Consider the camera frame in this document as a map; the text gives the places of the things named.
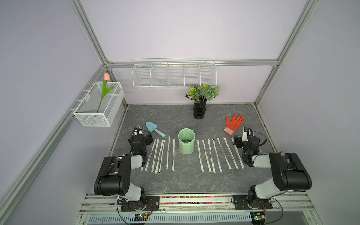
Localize fourteenth white straw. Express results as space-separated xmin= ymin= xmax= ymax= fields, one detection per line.
xmin=151 ymin=139 xmax=159 ymax=172

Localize fifteenth white straw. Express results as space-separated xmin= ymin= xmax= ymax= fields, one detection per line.
xmin=145 ymin=139 xmax=157 ymax=171

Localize twelfth white straw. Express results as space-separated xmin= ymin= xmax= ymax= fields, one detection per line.
xmin=166 ymin=136 xmax=171 ymax=169

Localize eleventh white straw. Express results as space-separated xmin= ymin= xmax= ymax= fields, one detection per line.
xmin=172 ymin=138 xmax=176 ymax=171

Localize green cylindrical storage cup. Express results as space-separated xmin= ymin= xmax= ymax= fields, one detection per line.
xmin=178 ymin=128 xmax=196 ymax=155

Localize thirteenth white straw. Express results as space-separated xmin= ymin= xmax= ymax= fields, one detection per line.
xmin=155 ymin=140 xmax=165 ymax=174

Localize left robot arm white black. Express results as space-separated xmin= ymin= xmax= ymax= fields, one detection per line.
xmin=94 ymin=134 xmax=153 ymax=211

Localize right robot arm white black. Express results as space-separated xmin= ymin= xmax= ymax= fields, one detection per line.
xmin=232 ymin=136 xmax=312 ymax=210

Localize teal garden trowel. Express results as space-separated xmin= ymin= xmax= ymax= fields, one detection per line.
xmin=145 ymin=121 xmax=166 ymax=138

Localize red work glove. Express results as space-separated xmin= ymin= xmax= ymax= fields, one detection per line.
xmin=224 ymin=114 xmax=244 ymax=136

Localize black vase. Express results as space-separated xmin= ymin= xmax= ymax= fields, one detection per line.
xmin=193 ymin=97 xmax=207 ymax=120

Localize green artificial plant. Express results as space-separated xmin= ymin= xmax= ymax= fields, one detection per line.
xmin=186 ymin=84 xmax=220 ymax=104

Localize pink artificial tulip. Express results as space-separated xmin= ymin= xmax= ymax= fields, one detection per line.
xmin=96 ymin=72 xmax=114 ymax=113

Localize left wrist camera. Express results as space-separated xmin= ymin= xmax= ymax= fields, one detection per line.
xmin=132 ymin=126 xmax=143 ymax=137

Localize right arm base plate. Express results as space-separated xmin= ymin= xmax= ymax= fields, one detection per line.
xmin=231 ymin=195 xmax=273 ymax=211

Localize white mesh wall basket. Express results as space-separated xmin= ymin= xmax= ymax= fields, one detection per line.
xmin=70 ymin=81 xmax=126 ymax=127

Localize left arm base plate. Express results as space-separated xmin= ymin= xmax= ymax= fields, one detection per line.
xmin=120 ymin=196 xmax=160 ymax=212

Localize white wire wall shelf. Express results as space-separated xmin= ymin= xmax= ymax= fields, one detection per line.
xmin=132 ymin=58 xmax=217 ymax=88

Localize white slotted cable duct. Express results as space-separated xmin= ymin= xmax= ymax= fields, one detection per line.
xmin=88 ymin=212 xmax=252 ymax=225

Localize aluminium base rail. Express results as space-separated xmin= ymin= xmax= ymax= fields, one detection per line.
xmin=79 ymin=192 xmax=315 ymax=215

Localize aluminium frame struts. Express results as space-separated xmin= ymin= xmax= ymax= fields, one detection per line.
xmin=1 ymin=1 xmax=319 ymax=225

